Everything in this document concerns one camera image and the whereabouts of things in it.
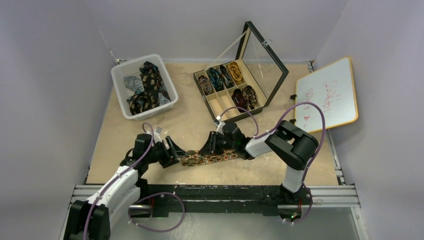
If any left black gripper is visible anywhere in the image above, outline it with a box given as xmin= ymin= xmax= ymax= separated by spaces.
xmin=145 ymin=136 xmax=187 ymax=168

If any paisley orange green tie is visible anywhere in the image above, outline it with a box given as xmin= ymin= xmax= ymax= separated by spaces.
xmin=180 ymin=149 xmax=239 ymax=167

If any black tie organizer box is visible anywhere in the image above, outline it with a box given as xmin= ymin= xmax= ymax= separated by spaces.
xmin=193 ymin=21 xmax=289 ymax=122

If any white plastic basket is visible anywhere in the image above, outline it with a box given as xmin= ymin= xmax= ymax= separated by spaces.
xmin=111 ymin=54 xmax=179 ymax=121

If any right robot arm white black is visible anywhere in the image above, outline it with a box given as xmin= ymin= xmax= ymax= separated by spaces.
xmin=198 ymin=120 xmax=319 ymax=204

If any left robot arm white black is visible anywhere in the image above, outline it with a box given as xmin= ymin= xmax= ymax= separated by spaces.
xmin=63 ymin=133 xmax=187 ymax=240

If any rolled dark red tie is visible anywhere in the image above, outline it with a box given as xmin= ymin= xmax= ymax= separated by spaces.
xmin=231 ymin=88 xmax=248 ymax=110

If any rolled brown patterned tie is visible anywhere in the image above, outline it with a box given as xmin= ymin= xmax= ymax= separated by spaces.
xmin=198 ymin=75 xmax=214 ymax=96

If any rolled brown dotted tie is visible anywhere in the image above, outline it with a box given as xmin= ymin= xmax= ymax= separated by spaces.
xmin=241 ymin=85 xmax=258 ymax=110

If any rolled blue tie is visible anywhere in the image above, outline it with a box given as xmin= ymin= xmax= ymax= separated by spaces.
xmin=207 ymin=68 xmax=224 ymax=92

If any rolled dark grey tie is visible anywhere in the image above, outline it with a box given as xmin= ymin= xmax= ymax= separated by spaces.
xmin=219 ymin=64 xmax=235 ymax=89

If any black floral tie in basket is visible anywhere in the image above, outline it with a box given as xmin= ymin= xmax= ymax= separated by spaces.
xmin=126 ymin=61 xmax=171 ymax=115

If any rolled yellow tie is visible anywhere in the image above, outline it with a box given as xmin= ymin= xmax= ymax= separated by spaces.
xmin=228 ymin=61 xmax=243 ymax=85

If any grey blue tie in basket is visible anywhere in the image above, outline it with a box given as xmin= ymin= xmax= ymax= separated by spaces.
xmin=123 ymin=76 xmax=144 ymax=93

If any yellow framed whiteboard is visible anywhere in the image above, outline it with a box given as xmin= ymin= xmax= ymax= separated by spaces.
xmin=295 ymin=56 xmax=359 ymax=129

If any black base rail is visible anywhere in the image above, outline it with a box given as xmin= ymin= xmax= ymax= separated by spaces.
xmin=130 ymin=184 xmax=312 ymax=219

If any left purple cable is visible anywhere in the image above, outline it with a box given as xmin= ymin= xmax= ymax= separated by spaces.
xmin=82 ymin=122 xmax=156 ymax=240

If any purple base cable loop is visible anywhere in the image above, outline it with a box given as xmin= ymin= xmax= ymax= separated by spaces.
xmin=127 ymin=190 xmax=185 ymax=233

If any aluminium frame rail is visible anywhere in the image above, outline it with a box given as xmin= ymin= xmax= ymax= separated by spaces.
xmin=70 ymin=184 xmax=361 ymax=208

